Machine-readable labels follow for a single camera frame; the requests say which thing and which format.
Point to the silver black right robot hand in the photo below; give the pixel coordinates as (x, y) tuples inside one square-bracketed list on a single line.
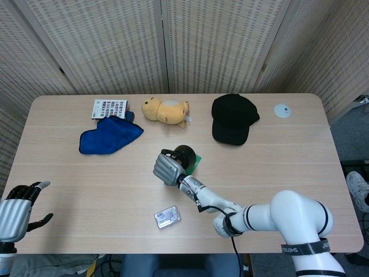
[(168, 170)]

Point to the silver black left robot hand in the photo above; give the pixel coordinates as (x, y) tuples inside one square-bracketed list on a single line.
[(13, 219)]

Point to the black teapot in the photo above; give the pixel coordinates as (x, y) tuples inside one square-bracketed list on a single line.
[(187, 157)]

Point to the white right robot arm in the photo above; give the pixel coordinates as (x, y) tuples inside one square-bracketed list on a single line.
[(294, 213)]

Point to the green foil sachet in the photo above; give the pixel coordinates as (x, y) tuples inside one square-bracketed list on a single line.
[(199, 161)]

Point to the clear plastic floss box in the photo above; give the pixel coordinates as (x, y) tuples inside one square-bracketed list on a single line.
[(167, 217)]

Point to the yellow plush bear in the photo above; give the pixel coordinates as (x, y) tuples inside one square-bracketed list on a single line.
[(165, 111)]

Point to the grey fabric bag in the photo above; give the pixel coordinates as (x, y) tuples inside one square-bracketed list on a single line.
[(57, 265)]

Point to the small dark blue box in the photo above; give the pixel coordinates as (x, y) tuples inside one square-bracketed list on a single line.
[(131, 115)]

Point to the blue cloth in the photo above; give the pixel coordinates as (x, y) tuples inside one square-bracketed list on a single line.
[(109, 137)]

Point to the black baseball cap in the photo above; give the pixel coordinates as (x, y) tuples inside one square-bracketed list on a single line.
[(230, 118)]

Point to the blue padded seat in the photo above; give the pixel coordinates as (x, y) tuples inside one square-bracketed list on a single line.
[(178, 265)]

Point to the round grey grommet cover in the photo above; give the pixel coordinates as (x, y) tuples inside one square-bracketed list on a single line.
[(282, 110)]

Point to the woven folding screen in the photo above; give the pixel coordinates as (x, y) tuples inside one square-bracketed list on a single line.
[(115, 43)]

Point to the black equipment case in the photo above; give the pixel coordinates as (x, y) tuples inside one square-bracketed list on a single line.
[(356, 163)]

